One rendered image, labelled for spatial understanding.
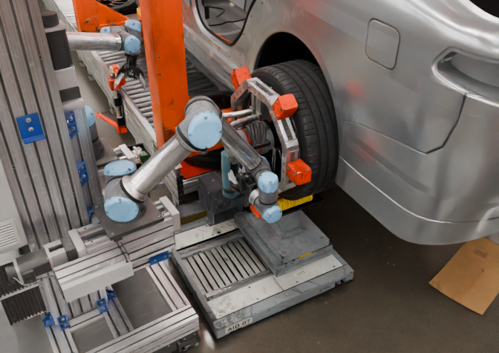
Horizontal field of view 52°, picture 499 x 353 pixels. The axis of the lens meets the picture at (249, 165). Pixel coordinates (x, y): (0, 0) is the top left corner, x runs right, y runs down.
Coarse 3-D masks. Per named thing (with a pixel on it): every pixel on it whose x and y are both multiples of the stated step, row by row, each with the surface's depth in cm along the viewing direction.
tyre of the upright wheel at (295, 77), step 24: (264, 72) 237; (288, 72) 231; (312, 72) 232; (312, 96) 224; (312, 120) 220; (312, 144) 220; (336, 144) 226; (312, 168) 225; (336, 168) 233; (288, 192) 249; (312, 192) 241
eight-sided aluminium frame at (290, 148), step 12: (252, 84) 234; (264, 84) 234; (240, 96) 248; (264, 96) 225; (276, 96) 224; (240, 108) 262; (276, 120) 221; (288, 120) 223; (288, 132) 223; (288, 144) 220; (288, 156) 222; (288, 180) 230
